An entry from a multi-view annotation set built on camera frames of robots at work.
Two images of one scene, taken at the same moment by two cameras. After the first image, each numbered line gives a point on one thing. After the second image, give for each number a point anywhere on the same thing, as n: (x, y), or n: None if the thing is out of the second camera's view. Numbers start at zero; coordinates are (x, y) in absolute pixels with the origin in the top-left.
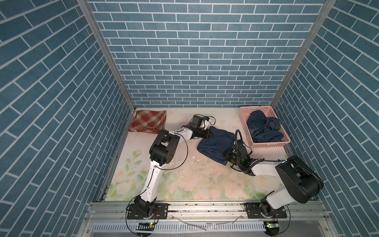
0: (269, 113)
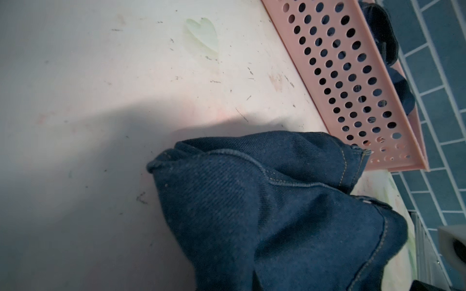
0: (325, 71)
